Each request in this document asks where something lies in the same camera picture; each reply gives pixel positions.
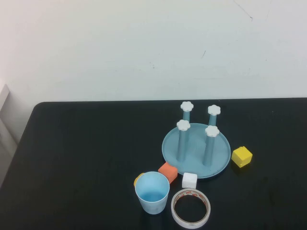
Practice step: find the yellow rubber duck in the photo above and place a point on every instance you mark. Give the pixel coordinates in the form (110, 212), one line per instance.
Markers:
(136, 179)

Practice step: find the light blue plastic cup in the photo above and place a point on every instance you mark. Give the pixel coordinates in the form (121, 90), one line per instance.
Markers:
(151, 184)

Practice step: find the blue cup stand white caps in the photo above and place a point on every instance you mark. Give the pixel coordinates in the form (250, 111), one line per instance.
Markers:
(194, 148)

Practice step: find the yellow foam cube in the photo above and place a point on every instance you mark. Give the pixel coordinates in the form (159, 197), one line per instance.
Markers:
(241, 157)

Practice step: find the white tape roll red print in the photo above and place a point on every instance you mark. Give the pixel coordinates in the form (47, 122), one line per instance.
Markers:
(176, 216)

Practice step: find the orange foam cube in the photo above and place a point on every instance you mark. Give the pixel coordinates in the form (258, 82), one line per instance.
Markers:
(168, 171)

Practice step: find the white foam cube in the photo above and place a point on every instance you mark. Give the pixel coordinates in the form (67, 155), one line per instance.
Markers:
(189, 180)

